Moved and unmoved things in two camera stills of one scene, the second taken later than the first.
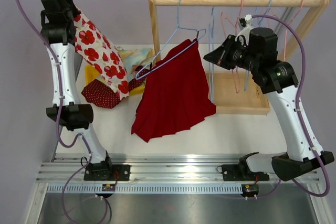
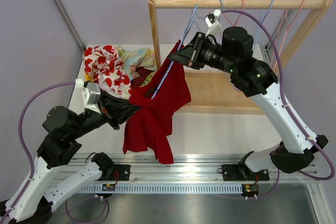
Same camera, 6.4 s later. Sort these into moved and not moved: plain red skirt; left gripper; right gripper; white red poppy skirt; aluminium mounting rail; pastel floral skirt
Moved: white red poppy skirt; left gripper; plain red skirt; right gripper
Not moved: pastel floral skirt; aluminium mounting rail
